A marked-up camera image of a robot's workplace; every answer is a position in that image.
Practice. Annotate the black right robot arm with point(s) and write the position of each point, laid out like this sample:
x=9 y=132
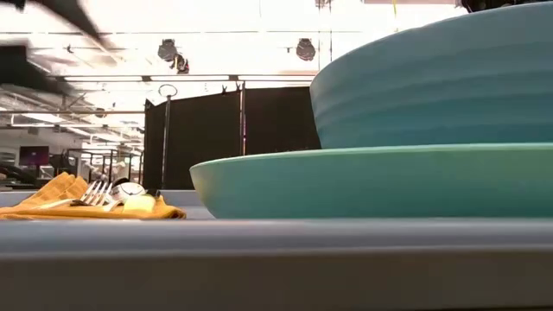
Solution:
x=484 y=4

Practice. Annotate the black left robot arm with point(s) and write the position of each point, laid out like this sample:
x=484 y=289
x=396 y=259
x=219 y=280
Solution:
x=73 y=17

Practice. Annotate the purple lit background monitor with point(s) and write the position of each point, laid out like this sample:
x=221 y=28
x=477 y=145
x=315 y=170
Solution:
x=33 y=155

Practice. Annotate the yellow cloth napkin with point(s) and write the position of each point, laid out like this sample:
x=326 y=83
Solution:
x=56 y=190

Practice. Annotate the black partition screen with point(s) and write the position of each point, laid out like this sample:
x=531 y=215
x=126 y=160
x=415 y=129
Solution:
x=203 y=138

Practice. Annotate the blue ribbed plastic bowl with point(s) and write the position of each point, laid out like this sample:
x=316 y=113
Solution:
x=432 y=86

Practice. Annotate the background black workstation frame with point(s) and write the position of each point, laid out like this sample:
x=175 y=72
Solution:
x=103 y=166

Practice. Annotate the black hanging ceiling fixture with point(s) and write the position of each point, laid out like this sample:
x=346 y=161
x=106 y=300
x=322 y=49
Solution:
x=181 y=65

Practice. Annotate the teal plastic plate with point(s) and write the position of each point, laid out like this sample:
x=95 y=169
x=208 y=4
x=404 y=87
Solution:
x=345 y=181

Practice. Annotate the blue plastic tray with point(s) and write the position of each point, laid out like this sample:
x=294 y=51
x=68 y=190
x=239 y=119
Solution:
x=276 y=259

